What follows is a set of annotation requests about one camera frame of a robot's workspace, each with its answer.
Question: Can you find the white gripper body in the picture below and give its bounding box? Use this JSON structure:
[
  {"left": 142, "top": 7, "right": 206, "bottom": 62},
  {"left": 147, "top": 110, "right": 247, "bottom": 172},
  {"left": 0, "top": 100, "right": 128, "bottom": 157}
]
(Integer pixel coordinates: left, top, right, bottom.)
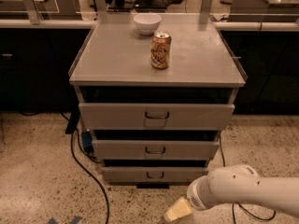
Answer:
[{"left": 187, "top": 176, "right": 208, "bottom": 211}]

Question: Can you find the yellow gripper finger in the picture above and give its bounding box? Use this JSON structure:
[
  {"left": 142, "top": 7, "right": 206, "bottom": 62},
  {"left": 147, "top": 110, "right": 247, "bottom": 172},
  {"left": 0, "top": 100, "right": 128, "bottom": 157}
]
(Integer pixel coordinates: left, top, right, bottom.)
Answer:
[{"left": 164, "top": 197, "right": 192, "bottom": 222}]

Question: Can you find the grey bottom drawer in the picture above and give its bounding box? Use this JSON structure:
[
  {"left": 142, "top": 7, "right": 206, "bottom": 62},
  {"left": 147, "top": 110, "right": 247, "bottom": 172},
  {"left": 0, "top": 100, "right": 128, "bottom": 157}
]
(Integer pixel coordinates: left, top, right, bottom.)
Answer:
[{"left": 101, "top": 167, "right": 208, "bottom": 183}]

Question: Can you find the grey drawer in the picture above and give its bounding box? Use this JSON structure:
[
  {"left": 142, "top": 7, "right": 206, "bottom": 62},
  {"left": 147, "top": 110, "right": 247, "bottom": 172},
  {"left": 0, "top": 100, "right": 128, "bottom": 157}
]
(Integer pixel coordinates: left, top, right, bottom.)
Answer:
[
  {"left": 93, "top": 140, "right": 219, "bottom": 161},
  {"left": 78, "top": 103, "right": 235, "bottom": 131},
  {"left": 101, "top": 167, "right": 208, "bottom": 183}
]

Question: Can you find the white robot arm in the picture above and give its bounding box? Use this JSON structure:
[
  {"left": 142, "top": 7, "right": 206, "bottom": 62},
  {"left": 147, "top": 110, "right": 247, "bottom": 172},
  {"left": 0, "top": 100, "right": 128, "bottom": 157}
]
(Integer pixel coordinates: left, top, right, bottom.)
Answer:
[{"left": 164, "top": 164, "right": 299, "bottom": 222}]

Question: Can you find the grey middle drawer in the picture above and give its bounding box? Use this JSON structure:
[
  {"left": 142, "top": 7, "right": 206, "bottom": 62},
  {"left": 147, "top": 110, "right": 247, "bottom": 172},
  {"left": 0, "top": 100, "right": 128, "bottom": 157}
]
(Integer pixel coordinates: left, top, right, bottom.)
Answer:
[{"left": 93, "top": 140, "right": 219, "bottom": 161}]

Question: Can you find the grey metal drawer cabinet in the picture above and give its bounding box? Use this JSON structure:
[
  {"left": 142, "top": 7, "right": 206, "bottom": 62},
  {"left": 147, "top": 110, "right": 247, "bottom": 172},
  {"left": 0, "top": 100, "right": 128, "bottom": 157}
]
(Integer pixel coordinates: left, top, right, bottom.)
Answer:
[{"left": 67, "top": 12, "right": 249, "bottom": 189}]

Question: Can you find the grey top drawer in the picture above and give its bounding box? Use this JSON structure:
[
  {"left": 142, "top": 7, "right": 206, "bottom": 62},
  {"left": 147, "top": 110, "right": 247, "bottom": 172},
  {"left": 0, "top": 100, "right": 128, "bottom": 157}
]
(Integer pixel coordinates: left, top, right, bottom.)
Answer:
[{"left": 78, "top": 103, "right": 235, "bottom": 131}]

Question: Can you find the blue power adapter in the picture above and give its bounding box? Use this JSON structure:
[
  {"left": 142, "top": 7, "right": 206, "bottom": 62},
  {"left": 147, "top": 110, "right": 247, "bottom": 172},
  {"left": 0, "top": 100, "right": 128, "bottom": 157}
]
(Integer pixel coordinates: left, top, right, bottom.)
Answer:
[{"left": 81, "top": 132, "right": 93, "bottom": 153}]

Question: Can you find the orange soda can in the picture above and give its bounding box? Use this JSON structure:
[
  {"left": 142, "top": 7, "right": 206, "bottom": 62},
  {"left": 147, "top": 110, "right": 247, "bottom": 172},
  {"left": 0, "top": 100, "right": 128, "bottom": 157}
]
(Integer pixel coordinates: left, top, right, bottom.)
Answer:
[{"left": 150, "top": 31, "right": 172, "bottom": 69}]

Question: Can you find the white ceramic bowl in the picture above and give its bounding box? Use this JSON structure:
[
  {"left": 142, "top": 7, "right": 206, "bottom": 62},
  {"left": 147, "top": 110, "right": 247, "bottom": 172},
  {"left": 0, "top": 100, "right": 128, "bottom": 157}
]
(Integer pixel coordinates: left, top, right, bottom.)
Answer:
[{"left": 134, "top": 13, "right": 162, "bottom": 35}]

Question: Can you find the black cable left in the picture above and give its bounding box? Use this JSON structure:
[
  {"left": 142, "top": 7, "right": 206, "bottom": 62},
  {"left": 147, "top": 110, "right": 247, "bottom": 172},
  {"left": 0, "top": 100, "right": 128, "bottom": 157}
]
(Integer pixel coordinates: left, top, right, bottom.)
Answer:
[{"left": 59, "top": 110, "right": 110, "bottom": 224}]

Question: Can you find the white horizontal rail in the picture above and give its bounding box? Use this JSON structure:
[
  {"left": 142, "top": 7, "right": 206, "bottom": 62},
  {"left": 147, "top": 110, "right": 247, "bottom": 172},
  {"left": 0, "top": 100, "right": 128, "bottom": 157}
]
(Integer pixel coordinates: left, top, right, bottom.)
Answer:
[{"left": 0, "top": 20, "right": 299, "bottom": 32}]

